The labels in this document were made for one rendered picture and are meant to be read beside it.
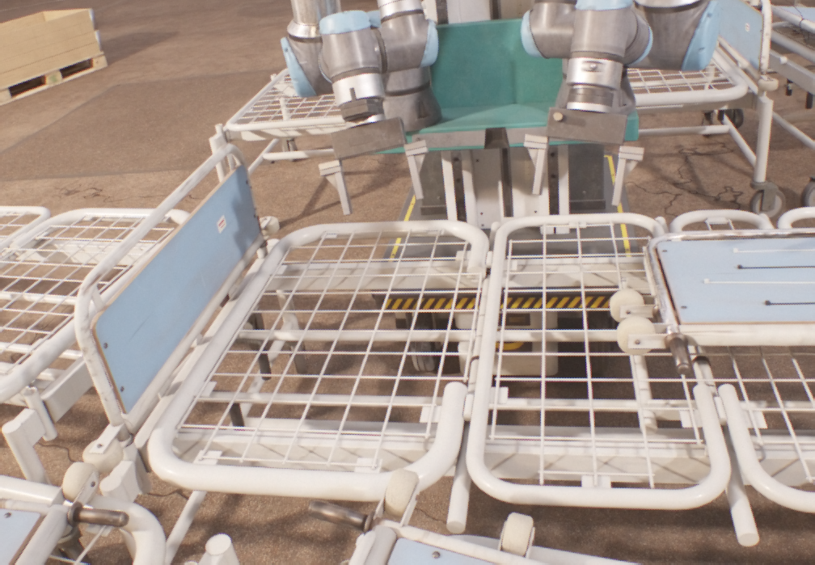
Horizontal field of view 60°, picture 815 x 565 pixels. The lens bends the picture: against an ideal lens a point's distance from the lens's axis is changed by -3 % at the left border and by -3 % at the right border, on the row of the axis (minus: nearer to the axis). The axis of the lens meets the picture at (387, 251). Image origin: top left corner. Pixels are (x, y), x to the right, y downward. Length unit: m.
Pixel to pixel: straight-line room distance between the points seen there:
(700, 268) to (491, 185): 0.81
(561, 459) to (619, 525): 0.52
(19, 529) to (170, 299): 0.50
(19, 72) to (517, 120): 5.73
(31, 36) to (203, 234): 5.66
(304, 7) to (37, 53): 5.57
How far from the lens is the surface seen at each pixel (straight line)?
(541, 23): 1.46
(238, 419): 1.62
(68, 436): 2.30
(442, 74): 1.92
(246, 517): 1.84
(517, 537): 0.97
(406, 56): 1.47
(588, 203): 2.24
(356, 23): 1.35
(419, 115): 1.80
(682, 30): 1.66
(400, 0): 1.49
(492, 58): 1.90
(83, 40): 7.43
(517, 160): 2.07
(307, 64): 1.73
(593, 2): 1.30
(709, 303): 1.36
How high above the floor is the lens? 1.30
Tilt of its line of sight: 28 degrees down
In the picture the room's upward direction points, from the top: 8 degrees counter-clockwise
